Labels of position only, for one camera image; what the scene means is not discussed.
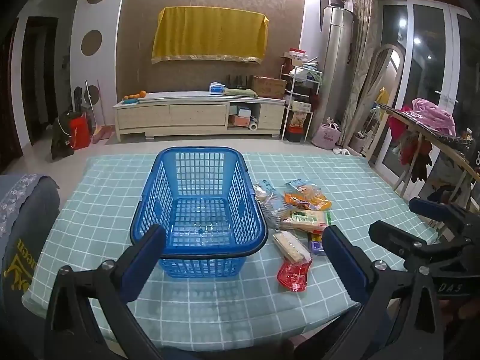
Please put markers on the wooden clothes rack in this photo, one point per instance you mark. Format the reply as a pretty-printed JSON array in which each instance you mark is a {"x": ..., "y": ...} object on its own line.
[{"x": 442, "y": 146}]

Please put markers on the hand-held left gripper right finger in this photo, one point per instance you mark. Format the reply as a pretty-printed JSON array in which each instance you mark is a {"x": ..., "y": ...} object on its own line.
[{"x": 343, "y": 262}]

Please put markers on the green checked tablecloth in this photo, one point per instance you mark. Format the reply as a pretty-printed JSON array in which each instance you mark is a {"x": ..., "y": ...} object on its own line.
[{"x": 112, "y": 195}]

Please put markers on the dark wooden door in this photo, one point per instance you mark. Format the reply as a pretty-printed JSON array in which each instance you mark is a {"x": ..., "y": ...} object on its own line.
[{"x": 37, "y": 82}]

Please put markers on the standing air conditioner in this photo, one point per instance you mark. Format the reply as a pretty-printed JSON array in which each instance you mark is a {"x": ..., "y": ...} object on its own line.
[{"x": 337, "y": 63}]

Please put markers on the pink bag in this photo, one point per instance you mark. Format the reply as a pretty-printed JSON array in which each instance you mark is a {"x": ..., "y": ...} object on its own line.
[{"x": 326, "y": 135}]

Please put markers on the purple snack packet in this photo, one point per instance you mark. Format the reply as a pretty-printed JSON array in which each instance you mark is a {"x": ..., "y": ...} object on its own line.
[{"x": 317, "y": 245}]

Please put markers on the green cracker packet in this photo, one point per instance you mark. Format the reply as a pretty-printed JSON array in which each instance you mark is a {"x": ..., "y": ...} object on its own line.
[{"x": 305, "y": 221}]

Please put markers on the boxes in cabinet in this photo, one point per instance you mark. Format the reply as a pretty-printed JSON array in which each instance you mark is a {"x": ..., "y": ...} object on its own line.
[{"x": 240, "y": 116}]

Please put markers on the blue tissue box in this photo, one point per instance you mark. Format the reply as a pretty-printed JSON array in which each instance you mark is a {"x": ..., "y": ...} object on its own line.
[{"x": 216, "y": 88}]

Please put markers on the red bag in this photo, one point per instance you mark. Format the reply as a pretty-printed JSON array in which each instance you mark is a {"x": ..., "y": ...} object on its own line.
[{"x": 80, "y": 131}]

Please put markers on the blue striped bread packet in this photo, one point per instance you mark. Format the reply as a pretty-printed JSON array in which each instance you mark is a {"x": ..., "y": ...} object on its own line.
[{"x": 267, "y": 202}]

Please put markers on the yellow cloth cover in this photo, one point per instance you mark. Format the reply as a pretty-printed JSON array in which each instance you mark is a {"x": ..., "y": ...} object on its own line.
[{"x": 210, "y": 33}]

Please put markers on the black router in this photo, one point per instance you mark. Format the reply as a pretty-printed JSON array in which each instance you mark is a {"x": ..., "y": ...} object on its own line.
[{"x": 238, "y": 82}]

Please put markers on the patterned curtain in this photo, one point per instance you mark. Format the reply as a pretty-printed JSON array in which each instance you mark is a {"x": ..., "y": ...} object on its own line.
[{"x": 362, "y": 63}]

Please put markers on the blue plastic basket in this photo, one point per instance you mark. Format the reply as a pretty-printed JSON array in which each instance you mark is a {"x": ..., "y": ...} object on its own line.
[{"x": 198, "y": 150}]

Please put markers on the white shelf rack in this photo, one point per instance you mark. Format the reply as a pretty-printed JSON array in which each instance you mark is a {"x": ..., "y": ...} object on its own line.
[{"x": 300, "y": 101}]

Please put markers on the black bag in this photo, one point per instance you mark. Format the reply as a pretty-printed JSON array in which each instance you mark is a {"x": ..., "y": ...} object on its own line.
[{"x": 62, "y": 138}]

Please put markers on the dark red hanging clothes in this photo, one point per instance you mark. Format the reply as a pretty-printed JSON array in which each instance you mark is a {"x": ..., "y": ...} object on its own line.
[{"x": 414, "y": 153}]

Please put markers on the glass sliding door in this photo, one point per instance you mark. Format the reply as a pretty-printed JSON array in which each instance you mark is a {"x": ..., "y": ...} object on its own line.
[{"x": 427, "y": 63}]

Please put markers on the green folded cushion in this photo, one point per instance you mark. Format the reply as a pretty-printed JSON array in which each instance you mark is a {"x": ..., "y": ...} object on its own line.
[{"x": 240, "y": 93}]

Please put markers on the chair with grey cover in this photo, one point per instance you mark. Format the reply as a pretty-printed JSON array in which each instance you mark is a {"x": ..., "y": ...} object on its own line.
[{"x": 26, "y": 232}]

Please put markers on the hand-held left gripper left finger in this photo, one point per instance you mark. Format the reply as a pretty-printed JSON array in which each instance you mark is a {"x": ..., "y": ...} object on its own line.
[{"x": 144, "y": 258}]

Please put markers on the broom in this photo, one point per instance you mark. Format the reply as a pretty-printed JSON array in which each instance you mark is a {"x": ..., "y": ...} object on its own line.
[{"x": 101, "y": 129}]

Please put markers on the bunch of oranges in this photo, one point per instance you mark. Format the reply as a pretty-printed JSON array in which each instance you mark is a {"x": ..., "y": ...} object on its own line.
[{"x": 137, "y": 95}]

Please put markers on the orange candy stick packet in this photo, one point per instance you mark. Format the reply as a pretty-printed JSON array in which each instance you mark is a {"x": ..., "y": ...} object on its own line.
[{"x": 296, "y": 199}]

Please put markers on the cream wooden cabinet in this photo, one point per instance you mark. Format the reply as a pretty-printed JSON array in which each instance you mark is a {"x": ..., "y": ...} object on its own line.
[{"x": 168, "y": 116}]

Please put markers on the white slippers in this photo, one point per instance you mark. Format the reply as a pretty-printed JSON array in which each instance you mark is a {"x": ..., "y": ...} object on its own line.
[{"x": 342, "y": 152}]

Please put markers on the white paper roll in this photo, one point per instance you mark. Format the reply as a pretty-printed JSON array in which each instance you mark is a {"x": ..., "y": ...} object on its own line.
[{"x": 253, "y": 124}]

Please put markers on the arched leaning mirror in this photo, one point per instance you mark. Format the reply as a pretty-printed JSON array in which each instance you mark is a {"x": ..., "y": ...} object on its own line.
[{"x": 386, "y": 93}]

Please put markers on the brown cardboard box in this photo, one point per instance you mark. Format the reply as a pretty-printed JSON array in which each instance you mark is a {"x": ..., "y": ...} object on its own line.
[{"x": 268, "y": 87}]

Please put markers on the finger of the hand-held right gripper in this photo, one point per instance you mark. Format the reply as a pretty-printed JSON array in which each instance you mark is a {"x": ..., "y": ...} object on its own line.
[
  {"x": 393, "y": 236},
  {"x": 427, "y": 210}
]

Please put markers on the pink clothing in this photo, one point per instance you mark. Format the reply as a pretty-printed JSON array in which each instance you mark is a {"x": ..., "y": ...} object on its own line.
[{"x": 431, "y": 114}]

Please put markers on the red clear snack packet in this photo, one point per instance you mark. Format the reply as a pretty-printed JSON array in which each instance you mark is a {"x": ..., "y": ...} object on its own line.
[{"x": 294, "y": 275}]

